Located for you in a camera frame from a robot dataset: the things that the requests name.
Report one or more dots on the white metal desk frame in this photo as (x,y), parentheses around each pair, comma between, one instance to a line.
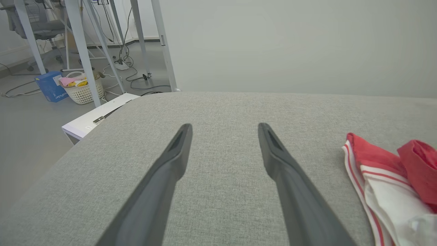
(80,44)

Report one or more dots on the black tool with silver tip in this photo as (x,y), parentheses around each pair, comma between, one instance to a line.
(106,115)

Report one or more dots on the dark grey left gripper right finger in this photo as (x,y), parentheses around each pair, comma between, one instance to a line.
(300,198)

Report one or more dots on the white power strip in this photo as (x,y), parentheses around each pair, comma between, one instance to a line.
(122,65)

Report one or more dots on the white plastic laundry basket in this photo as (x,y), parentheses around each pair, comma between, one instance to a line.
(85,94)

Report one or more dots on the grey office chair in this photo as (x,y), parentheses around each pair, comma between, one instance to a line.
(41,29)

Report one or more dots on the yellow cloth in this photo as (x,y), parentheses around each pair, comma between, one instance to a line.
(81,83)

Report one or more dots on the blue cardboard box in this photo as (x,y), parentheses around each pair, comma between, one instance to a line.
(49,89)

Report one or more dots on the pink cloth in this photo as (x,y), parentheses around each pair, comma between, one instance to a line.
(68,81)

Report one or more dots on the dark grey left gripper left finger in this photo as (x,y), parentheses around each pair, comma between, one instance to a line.
(153,194)

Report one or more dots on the red and white basketball jersey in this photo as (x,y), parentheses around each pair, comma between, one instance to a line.
(375,160)

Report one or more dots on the small black clamp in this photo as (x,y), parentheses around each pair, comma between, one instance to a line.
(147,76)

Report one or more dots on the low white table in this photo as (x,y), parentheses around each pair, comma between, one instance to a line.
(85,124)

